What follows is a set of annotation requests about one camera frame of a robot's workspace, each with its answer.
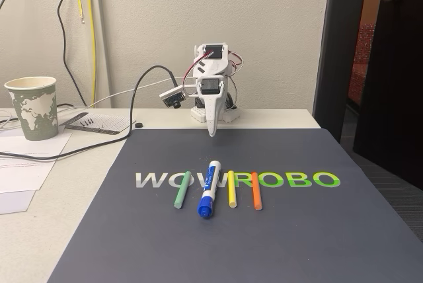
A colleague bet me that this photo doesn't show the large white paper sheet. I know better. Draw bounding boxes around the large white paper sheet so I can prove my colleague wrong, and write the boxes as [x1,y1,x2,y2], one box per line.
[0,127,73,194]

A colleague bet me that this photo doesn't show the dark grey door frame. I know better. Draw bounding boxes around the dark grey door frame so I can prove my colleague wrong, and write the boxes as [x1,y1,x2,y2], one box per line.
[311,0,369,142]

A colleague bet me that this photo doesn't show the yellow chalk stick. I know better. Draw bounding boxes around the yellow chalk stick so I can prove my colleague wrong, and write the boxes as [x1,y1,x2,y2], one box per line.
[227,170,238,208]

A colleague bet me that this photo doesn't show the orange chalk stick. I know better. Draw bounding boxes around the orange chalk stick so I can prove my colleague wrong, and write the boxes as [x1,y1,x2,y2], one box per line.
[250,171,264,212]

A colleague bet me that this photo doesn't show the paper cup with world map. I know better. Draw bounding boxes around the paper cup with world map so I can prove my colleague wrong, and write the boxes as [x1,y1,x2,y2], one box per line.
[3,76,59,142]

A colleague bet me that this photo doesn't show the green chalk stick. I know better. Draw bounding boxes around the green chalk stick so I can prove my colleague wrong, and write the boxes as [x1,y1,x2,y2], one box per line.
[173,170,192,210]

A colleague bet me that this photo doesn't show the dark wooden door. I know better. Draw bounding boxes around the dark wooden door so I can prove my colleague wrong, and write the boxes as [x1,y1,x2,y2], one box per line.
[352,0,423,185]

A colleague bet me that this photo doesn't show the thick black camera cable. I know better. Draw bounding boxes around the thick black camera cable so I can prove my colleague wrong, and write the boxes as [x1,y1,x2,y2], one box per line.
[0,65,176,160]

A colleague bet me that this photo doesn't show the dark grey WOWROBO mat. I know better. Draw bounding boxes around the dark grey WOWROBO mat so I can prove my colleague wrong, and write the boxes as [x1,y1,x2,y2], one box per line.
[46,127,423,283]

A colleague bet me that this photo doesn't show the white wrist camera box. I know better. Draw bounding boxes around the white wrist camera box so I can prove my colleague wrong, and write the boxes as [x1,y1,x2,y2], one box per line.
[159,85,188,109]

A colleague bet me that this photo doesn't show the small white paper sheet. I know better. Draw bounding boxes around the small white paper sheet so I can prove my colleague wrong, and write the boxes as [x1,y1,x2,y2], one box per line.
[0,189,37,216]

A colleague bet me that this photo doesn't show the thin white cable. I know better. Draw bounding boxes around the thin white cable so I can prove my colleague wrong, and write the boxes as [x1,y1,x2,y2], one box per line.
[86,77,186,108]

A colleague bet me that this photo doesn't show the thin black wall cable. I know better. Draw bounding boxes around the thin black wall cable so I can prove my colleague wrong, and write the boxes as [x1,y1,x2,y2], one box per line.
[57,0,89,108]

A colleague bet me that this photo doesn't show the lined paper sheet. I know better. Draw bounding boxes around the lined paper sheet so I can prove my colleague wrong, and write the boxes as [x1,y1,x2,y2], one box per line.
[58,112,138,136]

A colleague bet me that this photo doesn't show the red patterned fabric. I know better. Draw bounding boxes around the red patterned fabric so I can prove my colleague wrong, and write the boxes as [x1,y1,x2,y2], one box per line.
[346,21,377,106]

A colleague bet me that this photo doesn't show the blue dry erase marker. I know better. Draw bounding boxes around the blue dry erase marker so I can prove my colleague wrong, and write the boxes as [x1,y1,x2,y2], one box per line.
[197,159,223,220]

